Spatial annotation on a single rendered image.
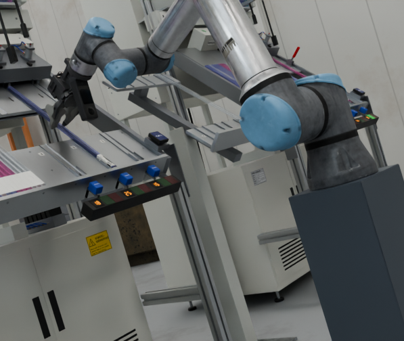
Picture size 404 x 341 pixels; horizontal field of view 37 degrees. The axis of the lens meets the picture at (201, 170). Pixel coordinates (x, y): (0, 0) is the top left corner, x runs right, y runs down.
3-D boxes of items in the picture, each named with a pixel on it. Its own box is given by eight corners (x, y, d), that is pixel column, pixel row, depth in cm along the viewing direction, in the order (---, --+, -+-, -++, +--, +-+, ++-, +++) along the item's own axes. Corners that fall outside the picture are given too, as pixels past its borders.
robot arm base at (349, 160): (390, 166, 132) (377, 122, 132) (357, 180, 121) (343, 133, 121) (331, 179, 143) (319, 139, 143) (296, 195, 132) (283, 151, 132)
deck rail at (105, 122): (166, 174, 185) (171, 157, 182) (161, 176, 183) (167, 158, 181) (25, 72, 217) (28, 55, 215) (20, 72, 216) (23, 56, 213)
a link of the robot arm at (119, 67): (153, 64, 159) (130, 37, 163) (118, 69, 151) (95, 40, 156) (143, 86, 164) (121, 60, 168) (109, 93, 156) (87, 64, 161)
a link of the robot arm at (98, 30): (100, 34, 155) (83, 13, 158) (84, 67, 161) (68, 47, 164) (124, 34, 160) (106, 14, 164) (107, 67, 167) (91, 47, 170)
